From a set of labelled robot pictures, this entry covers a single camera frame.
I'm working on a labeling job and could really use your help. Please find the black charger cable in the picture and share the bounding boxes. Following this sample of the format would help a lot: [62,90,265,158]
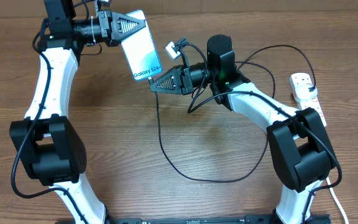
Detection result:
[147,44,318,184]

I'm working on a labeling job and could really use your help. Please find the blue Galaxy smartphone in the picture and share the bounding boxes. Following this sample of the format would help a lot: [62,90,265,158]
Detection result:
[121,10,163,81]

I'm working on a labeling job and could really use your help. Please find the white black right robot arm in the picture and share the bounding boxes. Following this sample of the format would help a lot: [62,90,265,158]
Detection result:
[149,34,340,223]

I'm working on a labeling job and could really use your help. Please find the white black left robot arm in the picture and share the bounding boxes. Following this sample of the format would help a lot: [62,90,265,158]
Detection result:
[9,0,148,223]

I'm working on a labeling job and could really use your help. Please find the white charger plug adapter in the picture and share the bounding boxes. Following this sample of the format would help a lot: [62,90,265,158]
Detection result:
[293,85,318,102]

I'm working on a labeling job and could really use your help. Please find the white power strip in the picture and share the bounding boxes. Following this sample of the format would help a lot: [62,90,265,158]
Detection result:
[289,73,327,127]

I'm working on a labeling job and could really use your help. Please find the brown cardboard backdrop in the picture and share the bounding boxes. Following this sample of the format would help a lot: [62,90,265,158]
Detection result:
[0,0,358,18]

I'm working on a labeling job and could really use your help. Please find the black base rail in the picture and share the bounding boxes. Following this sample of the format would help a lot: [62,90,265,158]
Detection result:
[54,213,332,224]

